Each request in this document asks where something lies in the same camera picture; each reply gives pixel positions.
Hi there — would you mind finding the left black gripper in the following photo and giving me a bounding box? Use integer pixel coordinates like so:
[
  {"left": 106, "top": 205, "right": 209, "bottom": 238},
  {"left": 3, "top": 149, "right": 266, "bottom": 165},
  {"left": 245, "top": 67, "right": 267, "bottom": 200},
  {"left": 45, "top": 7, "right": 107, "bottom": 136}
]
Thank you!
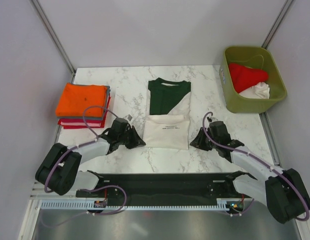
[{"left": 118, "top": 125, "right": 146, "bottom": 149}]

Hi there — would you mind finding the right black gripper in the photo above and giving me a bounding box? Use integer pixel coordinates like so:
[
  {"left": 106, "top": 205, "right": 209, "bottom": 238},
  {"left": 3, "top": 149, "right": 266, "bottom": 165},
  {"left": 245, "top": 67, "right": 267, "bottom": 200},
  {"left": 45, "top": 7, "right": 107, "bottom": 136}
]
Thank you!
[{"left": 189, "top": 127, "right": 219, "bottom": 151}]

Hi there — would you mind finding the white and green t shirt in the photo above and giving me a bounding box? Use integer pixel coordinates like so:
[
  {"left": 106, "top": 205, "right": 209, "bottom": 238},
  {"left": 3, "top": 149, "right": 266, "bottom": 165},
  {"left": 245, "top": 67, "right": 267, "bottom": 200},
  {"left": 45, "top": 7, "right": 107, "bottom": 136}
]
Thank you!
[{"left": 142, "top": 77, "right": 191, "bottom": 150}]

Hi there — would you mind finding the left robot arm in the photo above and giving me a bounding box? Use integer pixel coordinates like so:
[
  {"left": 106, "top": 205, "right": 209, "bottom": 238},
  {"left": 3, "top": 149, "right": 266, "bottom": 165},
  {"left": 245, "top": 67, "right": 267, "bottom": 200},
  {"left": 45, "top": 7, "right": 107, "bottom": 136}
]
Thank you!
[{"left": 35, "top": 117, "right": 146, "bottom": 196}]

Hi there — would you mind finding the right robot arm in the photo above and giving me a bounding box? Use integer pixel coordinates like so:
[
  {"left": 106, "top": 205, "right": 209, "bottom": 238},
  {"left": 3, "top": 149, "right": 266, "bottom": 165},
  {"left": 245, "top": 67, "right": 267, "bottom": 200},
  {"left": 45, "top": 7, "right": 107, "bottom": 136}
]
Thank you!
[{"left": 190, "top": 121, "right": 310, "bottom": 224}]

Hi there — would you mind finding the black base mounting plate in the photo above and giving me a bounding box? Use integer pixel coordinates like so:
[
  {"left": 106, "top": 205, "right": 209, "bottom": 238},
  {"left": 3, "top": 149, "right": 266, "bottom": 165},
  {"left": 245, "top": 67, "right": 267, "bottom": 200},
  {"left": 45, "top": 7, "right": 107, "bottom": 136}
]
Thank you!
[{"left": 76, "top": 172, "right": 242, "bottom": 206}]

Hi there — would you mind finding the blue label on bin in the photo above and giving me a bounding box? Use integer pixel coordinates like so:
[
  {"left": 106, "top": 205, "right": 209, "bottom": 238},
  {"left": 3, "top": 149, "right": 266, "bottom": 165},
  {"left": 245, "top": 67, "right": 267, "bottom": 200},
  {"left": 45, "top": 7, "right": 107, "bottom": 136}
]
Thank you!
[{"left": 219, "top": 65, "right": 228, "bottom": 85}]

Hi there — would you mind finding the red folded t shirt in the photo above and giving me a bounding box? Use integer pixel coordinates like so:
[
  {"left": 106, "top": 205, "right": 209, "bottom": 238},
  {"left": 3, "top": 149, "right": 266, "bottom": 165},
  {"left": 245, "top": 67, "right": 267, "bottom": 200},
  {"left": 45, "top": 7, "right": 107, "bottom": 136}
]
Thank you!
[{"left": 55, "top": 94, "right": 111, "bottom": 129}]

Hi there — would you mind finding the orange folded t shirt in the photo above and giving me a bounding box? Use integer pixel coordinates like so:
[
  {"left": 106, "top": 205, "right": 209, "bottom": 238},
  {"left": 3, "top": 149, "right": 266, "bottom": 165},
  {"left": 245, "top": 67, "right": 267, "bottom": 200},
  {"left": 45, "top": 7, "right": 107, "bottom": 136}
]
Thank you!
[{"left": 55, "top": 82, "right": 108, "bottom": 118}]

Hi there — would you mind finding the red t shirt in bin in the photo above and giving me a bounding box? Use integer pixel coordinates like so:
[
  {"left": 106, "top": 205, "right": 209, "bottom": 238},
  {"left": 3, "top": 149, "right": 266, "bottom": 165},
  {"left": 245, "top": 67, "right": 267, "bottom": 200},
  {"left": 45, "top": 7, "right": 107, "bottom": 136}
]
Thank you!
[{"left": 228, "top": 63, "right": 269, "bottom": 94}]

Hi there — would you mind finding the white garment in bin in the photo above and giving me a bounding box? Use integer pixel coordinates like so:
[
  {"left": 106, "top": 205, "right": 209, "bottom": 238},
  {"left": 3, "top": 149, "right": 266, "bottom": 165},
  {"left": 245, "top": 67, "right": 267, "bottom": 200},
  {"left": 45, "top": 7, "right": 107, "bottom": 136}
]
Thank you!
[{"left": 239, "top": 82, "right": 270, "bottom": 100}]

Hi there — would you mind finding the olive green plastic bin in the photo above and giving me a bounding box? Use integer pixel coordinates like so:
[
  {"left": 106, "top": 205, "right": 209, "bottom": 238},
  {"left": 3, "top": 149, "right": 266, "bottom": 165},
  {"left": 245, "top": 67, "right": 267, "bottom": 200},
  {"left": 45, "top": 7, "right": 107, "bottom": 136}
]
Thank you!
[{"left": 219, "top": 46, "right": 287, "bottom": 114}]

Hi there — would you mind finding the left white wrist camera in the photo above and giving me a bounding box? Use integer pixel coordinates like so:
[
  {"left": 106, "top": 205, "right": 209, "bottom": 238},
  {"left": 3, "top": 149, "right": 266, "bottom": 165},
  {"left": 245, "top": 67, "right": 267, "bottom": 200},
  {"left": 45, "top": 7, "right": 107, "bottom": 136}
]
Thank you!
[{"left": 123, "top": 114, "right": 133, "bottom": 125}]

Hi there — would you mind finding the white slotted cable duct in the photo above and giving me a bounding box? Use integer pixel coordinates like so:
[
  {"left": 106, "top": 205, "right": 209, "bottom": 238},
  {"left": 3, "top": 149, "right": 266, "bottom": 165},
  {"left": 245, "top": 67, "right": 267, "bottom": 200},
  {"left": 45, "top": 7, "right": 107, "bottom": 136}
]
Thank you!
[{"left": 40, "top": 198, "right": 243, "bottom": 211}]

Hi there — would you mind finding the right aluminium side rail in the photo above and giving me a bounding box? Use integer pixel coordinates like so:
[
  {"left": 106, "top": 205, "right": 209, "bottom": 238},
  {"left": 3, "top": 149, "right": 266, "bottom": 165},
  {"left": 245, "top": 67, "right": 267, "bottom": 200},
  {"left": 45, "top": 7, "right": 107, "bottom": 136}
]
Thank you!
[{"left": 259, "top": 112, "right": 282, "bottom": 167}]

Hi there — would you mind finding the left aluminium frame post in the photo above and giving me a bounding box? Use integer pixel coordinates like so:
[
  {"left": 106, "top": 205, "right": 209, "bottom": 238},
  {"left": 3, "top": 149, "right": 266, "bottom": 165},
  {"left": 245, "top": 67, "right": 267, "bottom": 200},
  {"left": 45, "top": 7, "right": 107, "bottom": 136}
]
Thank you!
[{"left": 29, "top": 0, "right": 76, "bottom": 77}]

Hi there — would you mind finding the aluminium frame post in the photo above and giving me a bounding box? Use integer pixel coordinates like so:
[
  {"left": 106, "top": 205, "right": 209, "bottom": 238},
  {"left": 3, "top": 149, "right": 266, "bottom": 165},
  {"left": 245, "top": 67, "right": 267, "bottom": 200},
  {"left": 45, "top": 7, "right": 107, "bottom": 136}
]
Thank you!
[
  {"left": 29, "top": 0, "right": 76, "bottom": 77},
  {"left": 261, "top": 0, "right": 296, "bottom": 49}
]

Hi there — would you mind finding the right aluminium frame post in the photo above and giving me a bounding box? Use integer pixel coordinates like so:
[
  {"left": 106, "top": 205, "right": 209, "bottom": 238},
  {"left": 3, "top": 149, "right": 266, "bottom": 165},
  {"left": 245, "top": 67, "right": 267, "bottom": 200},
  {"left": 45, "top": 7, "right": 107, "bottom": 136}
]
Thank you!
[{"left": 261, "top": 0, "right": 296, "bottom": 49}]

